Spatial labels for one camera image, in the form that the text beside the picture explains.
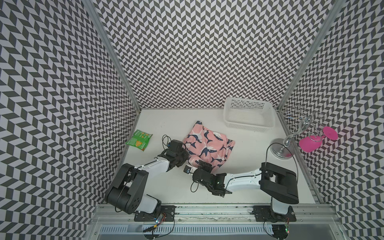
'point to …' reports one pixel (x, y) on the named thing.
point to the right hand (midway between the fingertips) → (199, 166)
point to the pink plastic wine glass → (311, 143)
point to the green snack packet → (139, 139)
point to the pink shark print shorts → (207, 146)
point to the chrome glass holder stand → (281, 148)
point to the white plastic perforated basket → (248, 114)
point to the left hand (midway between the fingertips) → (189, 155)
